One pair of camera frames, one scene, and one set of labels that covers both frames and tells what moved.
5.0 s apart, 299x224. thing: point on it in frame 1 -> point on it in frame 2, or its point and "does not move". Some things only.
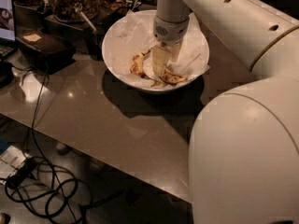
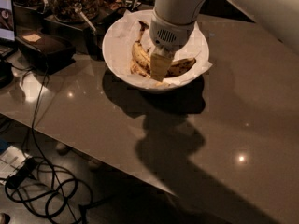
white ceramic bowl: (133, 55) does not move
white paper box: (10, 160) does not move
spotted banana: (172, 77) -> (141, 54)
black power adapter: (26, 170) does not move
